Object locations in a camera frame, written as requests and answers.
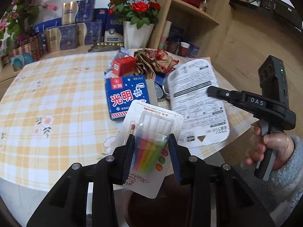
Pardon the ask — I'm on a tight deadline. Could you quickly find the candle blister pack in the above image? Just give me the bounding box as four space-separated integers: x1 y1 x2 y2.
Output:
110 100 184 199

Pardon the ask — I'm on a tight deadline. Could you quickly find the white printed packaging card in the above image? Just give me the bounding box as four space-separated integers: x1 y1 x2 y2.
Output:
167 59 230 148

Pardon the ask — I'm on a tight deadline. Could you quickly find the blue ice cream box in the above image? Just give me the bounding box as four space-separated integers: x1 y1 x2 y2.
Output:
105 75 150 120

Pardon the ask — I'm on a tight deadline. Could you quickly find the dark blue box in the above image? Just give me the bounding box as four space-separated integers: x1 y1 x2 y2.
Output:
155 74 167 87

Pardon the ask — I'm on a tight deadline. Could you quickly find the white paper ball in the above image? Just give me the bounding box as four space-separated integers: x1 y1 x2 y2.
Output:
103 48 132 79

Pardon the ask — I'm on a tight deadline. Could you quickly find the brown round trash bin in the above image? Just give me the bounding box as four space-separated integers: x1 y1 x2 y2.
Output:
124 174 194 226

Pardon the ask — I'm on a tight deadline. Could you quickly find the right hand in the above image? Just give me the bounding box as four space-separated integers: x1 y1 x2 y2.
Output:
244 124 295 171

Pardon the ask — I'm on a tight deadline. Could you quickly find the purple box on shelf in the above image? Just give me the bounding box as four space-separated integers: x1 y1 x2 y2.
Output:
187 43 200 58

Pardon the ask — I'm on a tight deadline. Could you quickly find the black small tin box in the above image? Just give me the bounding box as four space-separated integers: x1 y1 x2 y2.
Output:
155 83 166 102

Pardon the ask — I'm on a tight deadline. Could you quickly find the red paper cup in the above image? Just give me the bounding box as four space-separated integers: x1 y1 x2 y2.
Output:
178 42 190 57

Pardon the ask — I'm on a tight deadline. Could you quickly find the white round lid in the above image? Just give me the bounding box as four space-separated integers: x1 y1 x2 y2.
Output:
162 75 170 100

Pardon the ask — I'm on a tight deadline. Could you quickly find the grey fleece right sleeve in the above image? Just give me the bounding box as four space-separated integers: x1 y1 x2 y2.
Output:
266 133 302 226

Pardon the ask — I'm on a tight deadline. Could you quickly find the dark glass cup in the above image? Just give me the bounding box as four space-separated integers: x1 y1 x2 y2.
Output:
166 42 179 54

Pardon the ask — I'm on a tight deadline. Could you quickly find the yellow plaid tablecloth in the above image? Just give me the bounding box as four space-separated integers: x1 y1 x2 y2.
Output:
0 49 259 193

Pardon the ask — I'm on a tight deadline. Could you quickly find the red small carton box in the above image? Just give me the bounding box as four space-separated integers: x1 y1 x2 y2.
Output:
112 56 136 77

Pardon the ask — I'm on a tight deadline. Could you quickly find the crumpled brown red wrapper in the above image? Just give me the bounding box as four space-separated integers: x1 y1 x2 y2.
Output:
134 48 179 80

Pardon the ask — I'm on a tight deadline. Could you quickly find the wooden shelf unit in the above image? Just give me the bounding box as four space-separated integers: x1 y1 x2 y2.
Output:
147 0 232 62

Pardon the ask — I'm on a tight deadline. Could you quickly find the stack of pastel cups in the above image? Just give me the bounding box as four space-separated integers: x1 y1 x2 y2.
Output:
158 21 172 49

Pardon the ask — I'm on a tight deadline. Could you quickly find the small glass bottle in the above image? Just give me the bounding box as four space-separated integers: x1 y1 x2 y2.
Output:
199 0 208 12

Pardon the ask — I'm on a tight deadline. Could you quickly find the gold blister tray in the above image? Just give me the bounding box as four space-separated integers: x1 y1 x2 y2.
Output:
88 42 124 53

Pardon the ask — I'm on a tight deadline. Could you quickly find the white flower vase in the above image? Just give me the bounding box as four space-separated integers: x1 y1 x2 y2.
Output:
123 21 154 49

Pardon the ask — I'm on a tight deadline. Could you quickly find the blue white carton box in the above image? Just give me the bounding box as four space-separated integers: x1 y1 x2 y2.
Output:
104 14 124 43

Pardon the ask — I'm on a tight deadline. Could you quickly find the blue gold gift box right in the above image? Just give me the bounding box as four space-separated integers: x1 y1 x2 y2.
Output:
77 21 102 46

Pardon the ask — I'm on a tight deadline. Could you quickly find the blue gold gift box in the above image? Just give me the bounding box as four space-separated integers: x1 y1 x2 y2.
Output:
44 24 78 52
77 21 102 46
62 0 95 25

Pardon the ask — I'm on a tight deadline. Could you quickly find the blue gold gift box left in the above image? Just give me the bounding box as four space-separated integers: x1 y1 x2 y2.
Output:
44 24 78 52

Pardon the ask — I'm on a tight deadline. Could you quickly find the red rose bouquet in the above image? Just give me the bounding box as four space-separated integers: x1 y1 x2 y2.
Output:
108 0 161 29

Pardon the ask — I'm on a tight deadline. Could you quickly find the striped woven basket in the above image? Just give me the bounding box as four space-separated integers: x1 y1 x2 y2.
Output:
9 35 44 72

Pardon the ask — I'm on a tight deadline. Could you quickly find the blue gold gift box upper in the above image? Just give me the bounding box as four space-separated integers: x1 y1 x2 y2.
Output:
62 0 95 25

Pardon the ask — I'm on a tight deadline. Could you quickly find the pink blossom plant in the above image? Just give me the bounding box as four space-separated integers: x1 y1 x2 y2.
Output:
1 0 59 54

